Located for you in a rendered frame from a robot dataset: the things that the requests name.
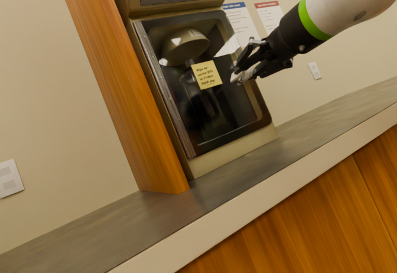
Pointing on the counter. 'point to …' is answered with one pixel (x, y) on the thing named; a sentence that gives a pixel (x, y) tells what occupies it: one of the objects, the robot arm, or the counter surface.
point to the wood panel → (123, 84)
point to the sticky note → (206, 74)
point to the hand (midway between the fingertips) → (241, 75)
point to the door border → (165, 90)
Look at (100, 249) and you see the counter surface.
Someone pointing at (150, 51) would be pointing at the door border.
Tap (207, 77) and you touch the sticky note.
